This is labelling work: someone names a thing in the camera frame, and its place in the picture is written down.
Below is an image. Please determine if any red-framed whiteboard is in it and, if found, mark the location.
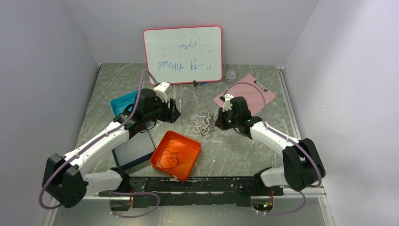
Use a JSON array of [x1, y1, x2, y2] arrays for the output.
[[143, 25, 223, 84]]

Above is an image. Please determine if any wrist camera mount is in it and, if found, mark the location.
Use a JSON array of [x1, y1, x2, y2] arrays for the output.
[[220, 94, 234, 112], [153, 82, 170, 103]]

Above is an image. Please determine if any white thin cable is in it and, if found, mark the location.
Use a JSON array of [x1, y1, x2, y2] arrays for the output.
[[190, 112, 215, 136]]

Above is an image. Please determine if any brown thin cable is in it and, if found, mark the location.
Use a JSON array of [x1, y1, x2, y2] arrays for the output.
[[159, 150, 181, 171], [199, 111, 220, 132]]

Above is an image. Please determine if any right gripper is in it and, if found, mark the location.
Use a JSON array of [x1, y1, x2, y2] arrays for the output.
[[215, 105, 240, 130]]

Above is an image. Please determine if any orange square tray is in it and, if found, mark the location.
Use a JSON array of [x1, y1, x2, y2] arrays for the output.
[[150, 130, 202, 181]]

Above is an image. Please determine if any teal square tray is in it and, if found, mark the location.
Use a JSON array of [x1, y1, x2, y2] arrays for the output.
[[110, 90, 138, 116]]

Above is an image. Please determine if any clear jar of paperclips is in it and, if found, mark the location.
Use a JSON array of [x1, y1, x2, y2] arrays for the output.
[[225, 70, 237, 84]]

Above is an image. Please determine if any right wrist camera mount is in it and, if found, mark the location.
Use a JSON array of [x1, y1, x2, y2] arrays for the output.
[[220, 94, 234, 112]]

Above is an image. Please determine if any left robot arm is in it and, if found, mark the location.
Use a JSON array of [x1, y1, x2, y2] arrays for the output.
[[39, 82, 181, 210]]

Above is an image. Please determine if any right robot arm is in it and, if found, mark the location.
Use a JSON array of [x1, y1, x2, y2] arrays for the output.
[[215, 94, 326, 195]]

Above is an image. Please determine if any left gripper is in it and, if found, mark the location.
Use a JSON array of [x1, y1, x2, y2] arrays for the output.
[[144, 93, 181, 123]]

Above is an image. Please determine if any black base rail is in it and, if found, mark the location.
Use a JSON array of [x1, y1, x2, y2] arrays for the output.
[[117, 176, 284, 208]]

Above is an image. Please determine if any dark blue square tray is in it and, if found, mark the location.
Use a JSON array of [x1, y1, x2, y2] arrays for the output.
[[112, 131, 156, 170]]

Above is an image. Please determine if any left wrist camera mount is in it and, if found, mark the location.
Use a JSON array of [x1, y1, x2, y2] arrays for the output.
[[153, 82, 170, 103]]

